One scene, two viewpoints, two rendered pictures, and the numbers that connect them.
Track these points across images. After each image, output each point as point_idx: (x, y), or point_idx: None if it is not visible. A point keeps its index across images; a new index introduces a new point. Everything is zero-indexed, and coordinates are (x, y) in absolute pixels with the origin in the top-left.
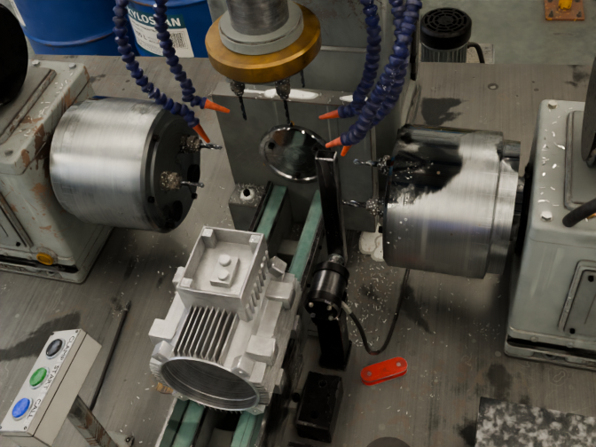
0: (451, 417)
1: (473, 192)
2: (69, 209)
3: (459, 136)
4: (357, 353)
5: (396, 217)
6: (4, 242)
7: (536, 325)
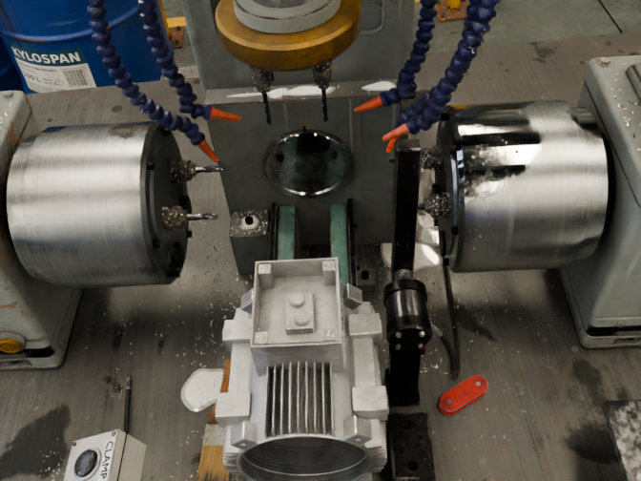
0: (554, 430)
1: (561, 167)
2: (40, 276)
3: (522, 108)
4: (424, 381)
5: (476, 212)
6: None
7: (624, 308)
